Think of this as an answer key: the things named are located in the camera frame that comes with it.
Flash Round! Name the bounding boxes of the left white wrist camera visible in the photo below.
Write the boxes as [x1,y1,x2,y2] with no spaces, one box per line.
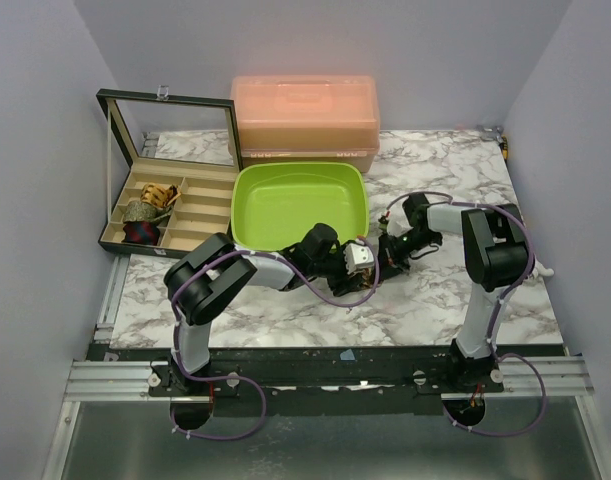
[343,241,375,274]

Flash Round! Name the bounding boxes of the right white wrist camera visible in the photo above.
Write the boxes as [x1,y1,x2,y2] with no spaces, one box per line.
[378,211,409,237]

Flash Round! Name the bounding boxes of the small white plastic piece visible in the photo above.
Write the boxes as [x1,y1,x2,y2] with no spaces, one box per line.
[531,258,555,278]

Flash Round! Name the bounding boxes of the black mounting base rail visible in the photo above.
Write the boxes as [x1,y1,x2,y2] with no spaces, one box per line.
[81,345,587,425]

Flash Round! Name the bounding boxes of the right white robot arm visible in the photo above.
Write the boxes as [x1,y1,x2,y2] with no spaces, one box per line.
[377,191,536,392]

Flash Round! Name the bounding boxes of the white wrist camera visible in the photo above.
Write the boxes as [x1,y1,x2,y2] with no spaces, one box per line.
[343,241,375,274]
[378,211,409,237]

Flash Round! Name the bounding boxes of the yellow clamp at corner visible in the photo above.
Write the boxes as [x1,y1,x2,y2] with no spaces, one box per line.
[499,135,509,162]

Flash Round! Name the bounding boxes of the black tie organizer case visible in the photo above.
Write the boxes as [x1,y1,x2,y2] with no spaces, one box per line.
[96,87,243,258]

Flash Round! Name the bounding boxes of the purple cable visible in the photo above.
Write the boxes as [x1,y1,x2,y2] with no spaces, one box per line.
[169,236,382,442]
[385,190,546,437]

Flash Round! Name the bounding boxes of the orange translucent storage box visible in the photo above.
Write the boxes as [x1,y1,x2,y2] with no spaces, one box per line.
[230,75,380,173]

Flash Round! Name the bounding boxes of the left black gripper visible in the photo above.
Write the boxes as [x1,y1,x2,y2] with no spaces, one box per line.
[309,242,363,296]

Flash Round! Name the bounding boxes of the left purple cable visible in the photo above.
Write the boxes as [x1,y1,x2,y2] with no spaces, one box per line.
[169,236,382,442]

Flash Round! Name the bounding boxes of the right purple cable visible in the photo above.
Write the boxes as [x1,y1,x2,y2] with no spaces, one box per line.
[385,190,546,437]

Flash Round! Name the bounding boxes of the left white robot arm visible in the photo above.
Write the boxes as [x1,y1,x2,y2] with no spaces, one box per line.
[164,223,382,395]

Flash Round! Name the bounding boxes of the red navy rolled tie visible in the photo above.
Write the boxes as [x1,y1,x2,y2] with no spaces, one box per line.
[122,221,161,246]

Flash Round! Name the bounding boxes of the grey-green rolled tie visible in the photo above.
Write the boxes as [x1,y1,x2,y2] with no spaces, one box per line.
[123,200,172,225]

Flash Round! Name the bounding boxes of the green plastic tray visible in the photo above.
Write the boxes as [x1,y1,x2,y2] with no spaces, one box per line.
[230,161,370,251]

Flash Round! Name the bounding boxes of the yellow rolled tie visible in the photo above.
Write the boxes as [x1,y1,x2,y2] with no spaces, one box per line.
[140,183,181,209]

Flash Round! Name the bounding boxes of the floral patterned tie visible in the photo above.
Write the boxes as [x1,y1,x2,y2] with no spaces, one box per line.
[351,268,384,292]

